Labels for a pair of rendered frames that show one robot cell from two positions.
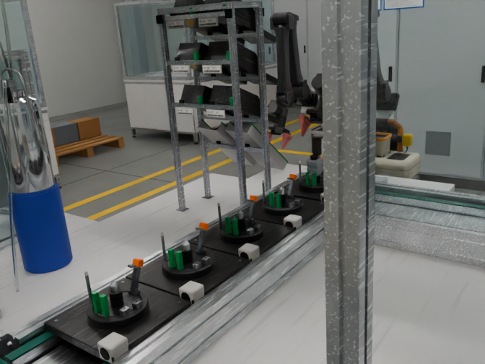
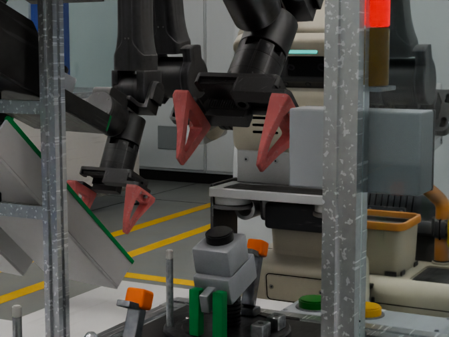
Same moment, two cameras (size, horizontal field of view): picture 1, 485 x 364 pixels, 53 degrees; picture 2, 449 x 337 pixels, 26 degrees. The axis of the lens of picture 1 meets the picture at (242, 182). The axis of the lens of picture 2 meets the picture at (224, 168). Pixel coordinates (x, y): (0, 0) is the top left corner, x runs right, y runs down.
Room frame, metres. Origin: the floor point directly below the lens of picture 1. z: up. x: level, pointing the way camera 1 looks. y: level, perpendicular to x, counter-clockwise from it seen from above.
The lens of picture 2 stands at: (0.77, -0.11, 1.30)
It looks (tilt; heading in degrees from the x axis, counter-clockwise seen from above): 7 degrees down; 350
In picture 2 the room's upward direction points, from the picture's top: straight up
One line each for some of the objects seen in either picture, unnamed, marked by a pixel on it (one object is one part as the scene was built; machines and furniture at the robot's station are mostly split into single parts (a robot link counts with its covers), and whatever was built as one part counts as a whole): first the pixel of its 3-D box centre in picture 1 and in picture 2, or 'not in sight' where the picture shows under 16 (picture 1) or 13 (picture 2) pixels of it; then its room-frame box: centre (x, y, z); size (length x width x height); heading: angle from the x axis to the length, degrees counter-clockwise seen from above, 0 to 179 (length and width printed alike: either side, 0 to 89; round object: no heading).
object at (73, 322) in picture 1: (115, 295); not in sight; (1.00, 0.31, 1.01); 0.24 x 0.24 x 0.13; 53
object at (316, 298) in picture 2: not in sight; (313, 305); (1.96, -0.43, 0.96); 0.04 x 0.04 x 0.02
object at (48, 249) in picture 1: (41, 226); not in sight; (1.52, 0.67, 0.99); 0.16 x 0.16 x 0.27
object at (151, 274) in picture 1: (186, 253); not in sight; (1.20, 0.16, 1.01); 0.24 x 0.24 x 0.13; 53
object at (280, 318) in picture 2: not in sight; (276, 321); (1.78, -0.34, 1.00); 0.02 x 0.01 x 0.02; 143
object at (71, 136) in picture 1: (71, 139); not in sight; (6.80, 2.36, 0.20); 1.20 x 0.80 x 0.41; 143
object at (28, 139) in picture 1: (21, 129); not in sight; (1.52, 0.67, 1.32); 0.14 x 0.14 x 0.38
